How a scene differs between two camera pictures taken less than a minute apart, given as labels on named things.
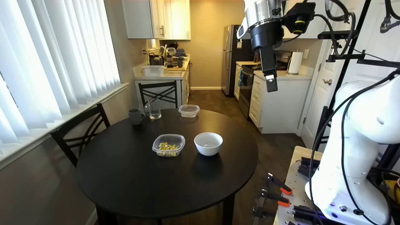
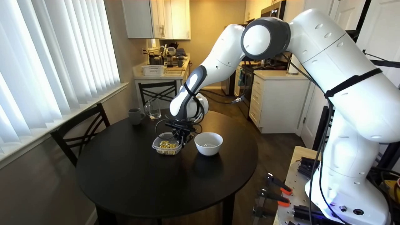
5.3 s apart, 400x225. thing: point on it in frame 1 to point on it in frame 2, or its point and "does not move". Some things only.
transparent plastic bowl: (169, 146) does not move
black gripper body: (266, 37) to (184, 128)
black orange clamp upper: (276, 184) does not move
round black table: (174, 167) does not move
